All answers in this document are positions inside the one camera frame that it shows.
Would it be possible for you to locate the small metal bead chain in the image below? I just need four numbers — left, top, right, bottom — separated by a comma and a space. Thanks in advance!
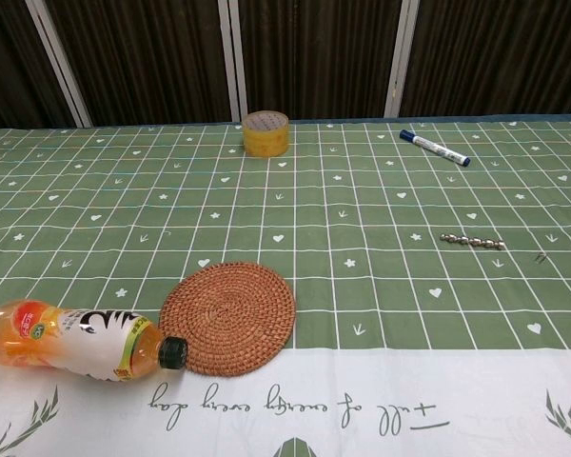
439, 232, 507, 251

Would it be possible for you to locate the round woven rattan coaster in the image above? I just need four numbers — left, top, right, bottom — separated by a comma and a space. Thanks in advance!
157, 261, 298, 378

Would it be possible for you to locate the white partition frame post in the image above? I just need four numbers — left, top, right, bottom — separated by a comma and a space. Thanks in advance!
383, 0, 423, 119
28, 0, 94, 129
226, 0, 249, 123

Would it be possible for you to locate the yellow packing tape roll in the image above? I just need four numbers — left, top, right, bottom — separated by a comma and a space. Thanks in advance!
241, 111, 290, 157

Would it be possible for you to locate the orange juice plastic bottle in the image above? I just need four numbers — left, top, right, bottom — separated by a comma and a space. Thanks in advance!
0, 298, 190, 384

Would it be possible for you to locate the green checked tablecloth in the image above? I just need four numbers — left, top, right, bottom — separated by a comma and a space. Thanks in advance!
0, 112, 571, 457

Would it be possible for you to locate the blue and white marker pen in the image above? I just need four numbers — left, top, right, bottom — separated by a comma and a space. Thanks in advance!
399, 129, 473, 169

